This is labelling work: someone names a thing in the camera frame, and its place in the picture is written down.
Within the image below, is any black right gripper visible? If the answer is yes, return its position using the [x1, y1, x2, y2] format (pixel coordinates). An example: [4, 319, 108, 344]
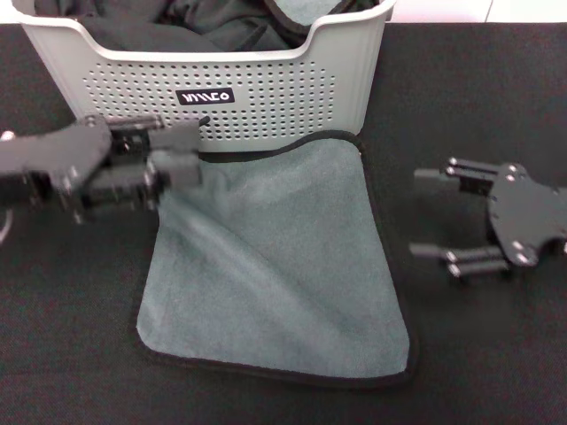
[408, 156, 567, 285]

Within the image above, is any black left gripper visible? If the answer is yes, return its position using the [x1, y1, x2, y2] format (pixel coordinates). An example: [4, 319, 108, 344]
[0, 113, 205, 223]

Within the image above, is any yellow grey towel black trim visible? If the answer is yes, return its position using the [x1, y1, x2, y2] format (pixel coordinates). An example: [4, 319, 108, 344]
[130, 115, 422, 391]

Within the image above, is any grey perforated storage box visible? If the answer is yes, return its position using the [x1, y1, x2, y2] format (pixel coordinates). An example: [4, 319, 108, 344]
[15, 0, 398, 156]

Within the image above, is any black tablecloth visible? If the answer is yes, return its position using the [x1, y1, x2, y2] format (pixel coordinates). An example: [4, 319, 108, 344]
[0, 21, 567, 425]

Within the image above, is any black cloth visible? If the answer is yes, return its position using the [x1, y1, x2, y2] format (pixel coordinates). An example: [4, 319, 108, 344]
[34, 0, 382, 53]

